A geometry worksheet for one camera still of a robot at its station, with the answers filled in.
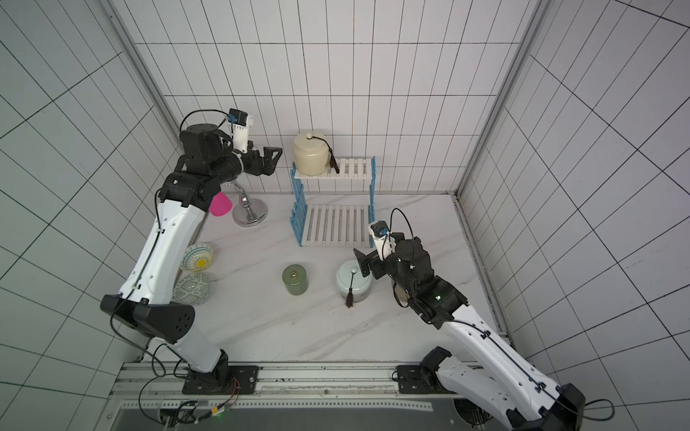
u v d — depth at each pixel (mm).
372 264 612
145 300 416
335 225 1065
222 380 658
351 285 797
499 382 422
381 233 578
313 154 827
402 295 595
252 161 602
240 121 560
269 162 622
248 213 1122
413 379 702
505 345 434
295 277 836
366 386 727
